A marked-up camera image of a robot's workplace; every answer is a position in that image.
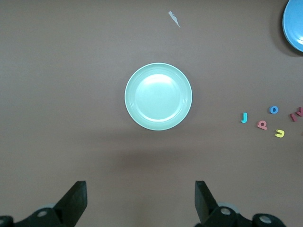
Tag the yellow foam letter u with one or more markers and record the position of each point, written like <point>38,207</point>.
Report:
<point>279,135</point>

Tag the brown table cover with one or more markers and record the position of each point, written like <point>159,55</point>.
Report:
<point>71,71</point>

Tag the blue plate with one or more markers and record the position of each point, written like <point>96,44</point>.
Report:
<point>294,23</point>

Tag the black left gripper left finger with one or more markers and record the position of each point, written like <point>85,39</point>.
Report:
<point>71,208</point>

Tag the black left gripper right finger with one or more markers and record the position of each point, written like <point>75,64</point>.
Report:
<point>208,212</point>

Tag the blue foam letter o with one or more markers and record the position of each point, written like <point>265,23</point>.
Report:
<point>271,110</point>

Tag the teal foam letter j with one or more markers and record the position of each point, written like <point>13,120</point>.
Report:
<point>244,118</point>

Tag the pink foam letter p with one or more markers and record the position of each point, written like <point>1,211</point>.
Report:
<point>262,125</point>

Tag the pale green plate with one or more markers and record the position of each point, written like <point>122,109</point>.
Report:
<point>158,97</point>

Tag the small white paper scrap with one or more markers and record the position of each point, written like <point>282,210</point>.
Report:
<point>174,18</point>

